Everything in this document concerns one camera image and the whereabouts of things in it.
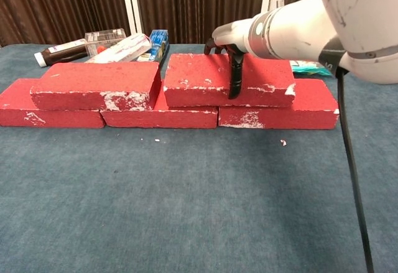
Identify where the teal snack bag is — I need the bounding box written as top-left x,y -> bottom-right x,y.
289,60 -> 333,77

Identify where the white pink toothpaste box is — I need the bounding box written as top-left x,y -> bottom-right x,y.
85,33 -> 152,64

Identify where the brown medicine bottle white cap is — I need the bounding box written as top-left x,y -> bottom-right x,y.
34,38 -> 90,68

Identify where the blue felt table cover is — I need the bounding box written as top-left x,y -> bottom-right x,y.
0,43 -> 398,273

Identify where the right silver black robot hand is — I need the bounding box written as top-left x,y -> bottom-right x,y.
203,17 -> 256,100

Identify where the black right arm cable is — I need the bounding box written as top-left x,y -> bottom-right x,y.
335,67 -> 376,273

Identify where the blue carton box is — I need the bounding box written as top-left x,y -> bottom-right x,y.
136,29 -> 170,70

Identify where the clear plastic blister package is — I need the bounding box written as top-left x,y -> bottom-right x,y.
84,28 -> 127,58

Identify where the red brick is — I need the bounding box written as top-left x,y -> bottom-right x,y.
30,62 -> 162,112
0,78 -> 106,129
217,78 -> 341,129
99,79 -> 218,129
163,53 -> 296,108

